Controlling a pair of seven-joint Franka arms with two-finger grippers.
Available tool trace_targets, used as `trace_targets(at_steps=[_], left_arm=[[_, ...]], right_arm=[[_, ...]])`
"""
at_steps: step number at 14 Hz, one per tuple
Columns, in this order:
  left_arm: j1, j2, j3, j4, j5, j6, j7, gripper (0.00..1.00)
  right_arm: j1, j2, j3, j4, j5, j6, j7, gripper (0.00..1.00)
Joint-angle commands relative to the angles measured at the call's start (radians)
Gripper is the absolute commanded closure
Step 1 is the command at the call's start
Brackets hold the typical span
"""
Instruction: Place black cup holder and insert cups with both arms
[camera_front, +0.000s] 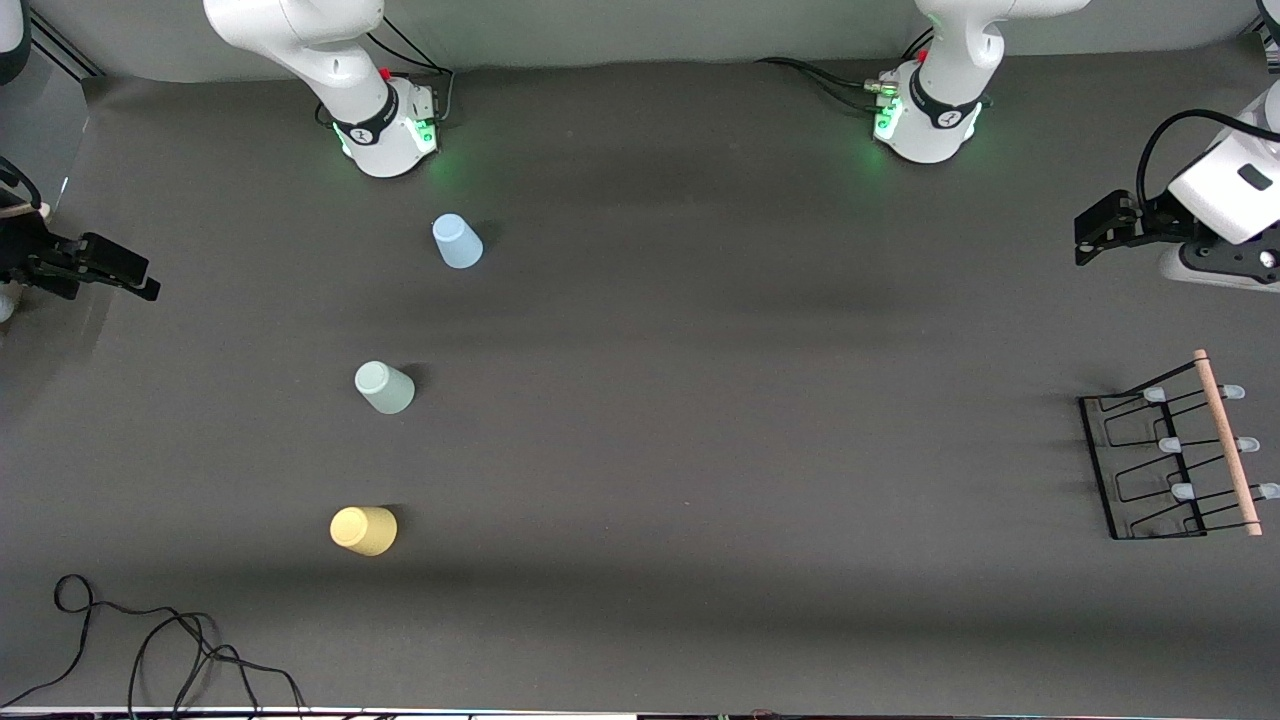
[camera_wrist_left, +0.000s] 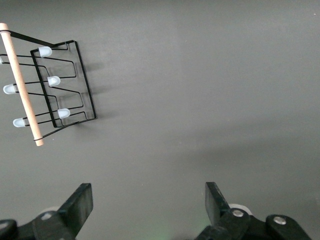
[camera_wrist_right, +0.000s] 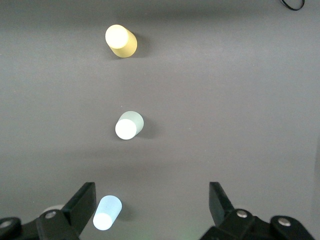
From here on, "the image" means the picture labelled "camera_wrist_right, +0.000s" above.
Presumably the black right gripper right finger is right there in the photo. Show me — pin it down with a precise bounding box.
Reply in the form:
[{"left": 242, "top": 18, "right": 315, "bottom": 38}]
[{"left": 199, "top": 181, "right": 315, "bottom": 240}]

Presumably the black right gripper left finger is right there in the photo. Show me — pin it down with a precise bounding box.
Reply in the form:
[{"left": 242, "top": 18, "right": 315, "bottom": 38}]
[{"left": 0, "top": 182, "right": 97, "bottom": 240}]

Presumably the pale green plastic cup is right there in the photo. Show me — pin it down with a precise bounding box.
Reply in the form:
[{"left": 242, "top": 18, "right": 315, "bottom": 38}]
[{"left": 114, "top": 110, "right": 145, "bottom": 141}]

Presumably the yellow plastic cup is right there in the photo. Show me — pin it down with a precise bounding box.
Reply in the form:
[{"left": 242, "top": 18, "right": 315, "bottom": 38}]
[{"left": 104, "top": 24, "right": 138, "bottom": 59}]

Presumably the light blue plastic cup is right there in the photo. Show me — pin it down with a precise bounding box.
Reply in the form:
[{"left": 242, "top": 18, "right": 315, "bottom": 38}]
[{"left": 92, "top": 195, "right": 123, "bottom": 231}]

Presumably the loose black cable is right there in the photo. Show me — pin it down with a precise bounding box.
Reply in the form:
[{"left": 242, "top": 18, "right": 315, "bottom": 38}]
[{"left": 278, "top": 0, "right": 306, "bottom": 12}]

